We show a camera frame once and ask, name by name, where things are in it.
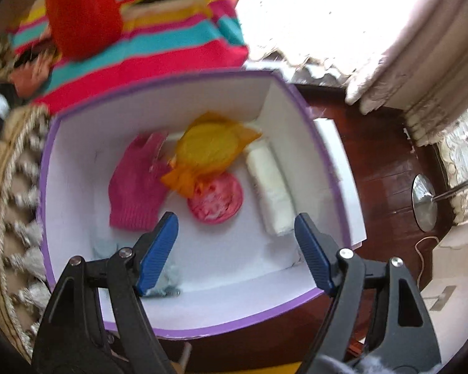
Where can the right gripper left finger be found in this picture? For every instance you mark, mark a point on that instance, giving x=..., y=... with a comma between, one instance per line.
x=95, y=321

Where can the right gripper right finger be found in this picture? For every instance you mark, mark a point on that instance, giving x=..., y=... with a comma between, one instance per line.
x=400, y=338

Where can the magenta knitted glove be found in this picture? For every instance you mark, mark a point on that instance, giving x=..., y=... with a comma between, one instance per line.
x=135, y=191

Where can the white tissue pack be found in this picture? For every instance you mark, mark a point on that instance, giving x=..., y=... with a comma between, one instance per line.
x=275, y=202

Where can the pink round floral pouch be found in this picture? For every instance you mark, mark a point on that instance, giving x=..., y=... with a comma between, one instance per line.
x=219, y=201

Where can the yellow sponge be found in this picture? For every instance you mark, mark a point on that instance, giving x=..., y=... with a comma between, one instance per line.
x=208, y=147

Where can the pink cartoon towel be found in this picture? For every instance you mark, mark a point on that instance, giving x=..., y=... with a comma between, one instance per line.
x=30, y=77

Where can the striped beige cushion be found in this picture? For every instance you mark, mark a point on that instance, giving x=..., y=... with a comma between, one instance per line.
x=24, y=293

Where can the round chrome lamp base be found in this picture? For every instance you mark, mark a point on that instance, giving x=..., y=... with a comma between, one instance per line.
x=424, y=208

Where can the purple white storage box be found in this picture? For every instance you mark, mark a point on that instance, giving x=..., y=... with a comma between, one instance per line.
x=235, y=257

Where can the red thermos flask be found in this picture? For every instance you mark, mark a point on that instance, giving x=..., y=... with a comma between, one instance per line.
x=83, y=28

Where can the striped colourful table cloth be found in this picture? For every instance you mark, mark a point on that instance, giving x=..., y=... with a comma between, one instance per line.
x=158, y=38

